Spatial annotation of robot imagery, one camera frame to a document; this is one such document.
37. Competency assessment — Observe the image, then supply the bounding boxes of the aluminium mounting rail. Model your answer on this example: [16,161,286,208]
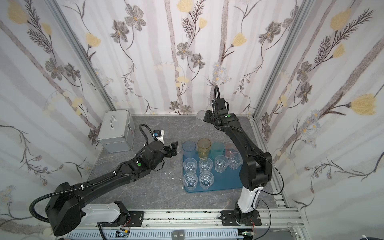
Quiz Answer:
[56,207,311,240]

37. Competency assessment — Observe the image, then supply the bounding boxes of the yellow plastic cup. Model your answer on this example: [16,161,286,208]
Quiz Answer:
[198,138,212,159]

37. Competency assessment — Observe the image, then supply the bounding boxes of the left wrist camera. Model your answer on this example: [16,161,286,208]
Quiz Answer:
[153,130,165,143]

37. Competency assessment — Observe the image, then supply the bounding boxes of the teal plastic tray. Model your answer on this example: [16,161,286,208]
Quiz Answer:
[183,152,243,193]

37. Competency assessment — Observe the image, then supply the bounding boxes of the blue plastic cup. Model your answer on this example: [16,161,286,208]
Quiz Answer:
[182,140,197,159]

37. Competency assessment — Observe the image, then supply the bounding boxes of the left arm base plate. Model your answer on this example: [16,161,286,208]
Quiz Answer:
[101,211,145,228]

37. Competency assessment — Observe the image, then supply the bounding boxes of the pink plastic cup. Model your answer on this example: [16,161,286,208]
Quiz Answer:
[225,144,238,158]

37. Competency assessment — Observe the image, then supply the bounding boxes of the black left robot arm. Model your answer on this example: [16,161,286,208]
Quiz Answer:
[45,141,178,237]

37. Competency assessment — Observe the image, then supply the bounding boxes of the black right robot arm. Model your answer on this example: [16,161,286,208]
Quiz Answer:
[204,97,272,225]

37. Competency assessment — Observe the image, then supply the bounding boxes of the clear dotted cup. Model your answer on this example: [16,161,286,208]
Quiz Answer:
[196,110,206,127]

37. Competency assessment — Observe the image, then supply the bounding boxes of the clear faceted cup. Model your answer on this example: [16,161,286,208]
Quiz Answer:
[199,171,215,190]
[229,152,243,170]
[183,158,198,174]
[215,155,229,173]
[183,173,198,192]
[199,158,214,173]

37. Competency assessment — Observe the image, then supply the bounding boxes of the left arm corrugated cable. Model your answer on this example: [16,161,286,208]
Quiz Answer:
[28,123,157,240]

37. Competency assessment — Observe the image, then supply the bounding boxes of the clear faceted cup back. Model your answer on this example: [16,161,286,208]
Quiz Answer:
[199,171,215,190]

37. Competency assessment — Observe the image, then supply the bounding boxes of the silver aluminium case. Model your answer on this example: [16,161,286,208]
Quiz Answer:
[97,110,135,153]

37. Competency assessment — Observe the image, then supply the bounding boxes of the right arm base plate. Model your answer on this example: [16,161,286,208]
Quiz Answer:
[218,209,262,227]

